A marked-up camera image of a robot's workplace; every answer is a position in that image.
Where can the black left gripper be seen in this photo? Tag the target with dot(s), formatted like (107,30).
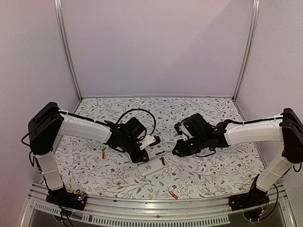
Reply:
(138,158)

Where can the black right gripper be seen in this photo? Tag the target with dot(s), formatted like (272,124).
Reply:
(182,152)

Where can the white battery compartment cover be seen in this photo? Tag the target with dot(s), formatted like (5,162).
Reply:
(175,159)

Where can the white remote control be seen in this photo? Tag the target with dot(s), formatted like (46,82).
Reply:
(152,166)

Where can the white battery holder box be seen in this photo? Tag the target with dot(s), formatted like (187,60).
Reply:
(155,153)

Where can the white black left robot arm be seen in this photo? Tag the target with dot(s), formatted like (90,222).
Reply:
(51,122)

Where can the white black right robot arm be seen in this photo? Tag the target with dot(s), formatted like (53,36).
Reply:
(285,127)

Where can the white plastic strip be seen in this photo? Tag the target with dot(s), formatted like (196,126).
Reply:
(169,139)

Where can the floral patterned table mat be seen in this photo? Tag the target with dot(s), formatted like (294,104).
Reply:
(229,171)

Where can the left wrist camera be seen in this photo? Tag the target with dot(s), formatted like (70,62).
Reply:
(149,141)

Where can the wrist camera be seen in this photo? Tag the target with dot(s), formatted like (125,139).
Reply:
(180,132)
(149,141)

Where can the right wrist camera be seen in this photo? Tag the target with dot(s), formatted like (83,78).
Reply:
(180,132)

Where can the aluminium front rail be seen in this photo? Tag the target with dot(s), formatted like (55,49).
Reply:
(117,212)

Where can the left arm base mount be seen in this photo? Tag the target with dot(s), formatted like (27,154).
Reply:
(62,198)

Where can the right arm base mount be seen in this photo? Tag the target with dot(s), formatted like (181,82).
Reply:
(253,204)

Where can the right aluminium frame post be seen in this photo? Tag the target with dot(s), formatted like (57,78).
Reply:
(249,45)

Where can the aluminium frame post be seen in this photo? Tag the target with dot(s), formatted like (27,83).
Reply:
(66,49)
(249,45)

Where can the left aluminium frame post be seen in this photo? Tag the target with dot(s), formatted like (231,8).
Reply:
(66,49)

